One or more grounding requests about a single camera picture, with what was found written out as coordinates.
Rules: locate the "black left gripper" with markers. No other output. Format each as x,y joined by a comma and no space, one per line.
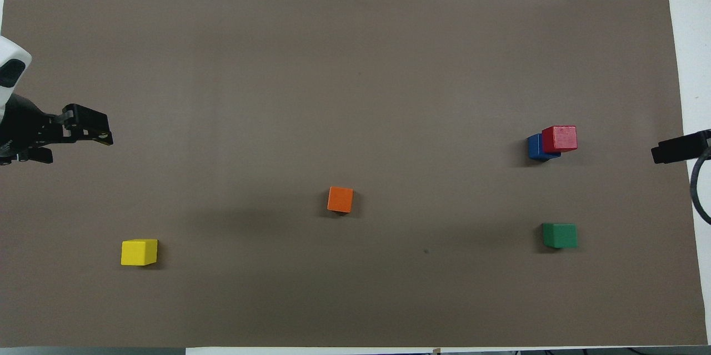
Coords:
28,127

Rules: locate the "red block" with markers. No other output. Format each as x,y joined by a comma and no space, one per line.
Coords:
560,139

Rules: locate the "yellow block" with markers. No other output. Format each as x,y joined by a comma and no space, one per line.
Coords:
139,252

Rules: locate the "blue block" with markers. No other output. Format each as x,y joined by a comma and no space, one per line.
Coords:
535,149

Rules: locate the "green block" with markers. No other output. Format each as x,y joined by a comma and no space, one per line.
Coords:
560,235

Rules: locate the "orange block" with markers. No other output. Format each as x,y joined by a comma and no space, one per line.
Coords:
340,199

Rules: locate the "brown table mat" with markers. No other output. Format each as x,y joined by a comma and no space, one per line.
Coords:
333,77

